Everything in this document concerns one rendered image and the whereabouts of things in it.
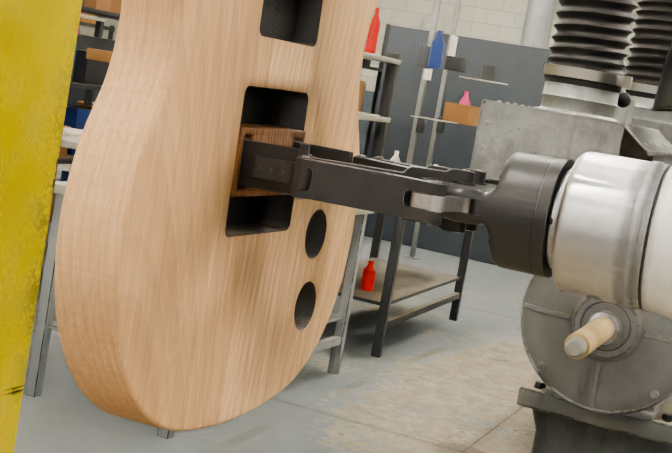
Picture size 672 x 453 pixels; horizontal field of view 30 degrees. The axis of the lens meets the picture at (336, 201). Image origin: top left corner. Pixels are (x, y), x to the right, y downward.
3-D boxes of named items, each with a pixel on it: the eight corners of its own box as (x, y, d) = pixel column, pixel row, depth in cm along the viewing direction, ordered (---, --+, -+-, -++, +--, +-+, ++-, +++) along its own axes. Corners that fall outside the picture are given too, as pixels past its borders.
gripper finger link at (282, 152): (303, 196, 81) (298, 196, 80) (208, 177, 84) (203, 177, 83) (310, 150, 81) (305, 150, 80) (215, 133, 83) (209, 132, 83)
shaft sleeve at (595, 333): (586, 332, 171) (597, 312, 171) (607, 344, 170) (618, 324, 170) (559, 350, 155) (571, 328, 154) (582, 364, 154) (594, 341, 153)
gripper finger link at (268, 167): (324, 190, 80) (305, 191, 77) (253, 176, 82) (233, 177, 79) (328, 167, 80) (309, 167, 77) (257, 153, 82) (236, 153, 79)
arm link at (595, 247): (654, 303, 80) (563, 283, 83) (680, 163, 79) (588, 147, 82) (629, 319, 72) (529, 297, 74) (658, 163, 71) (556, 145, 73)
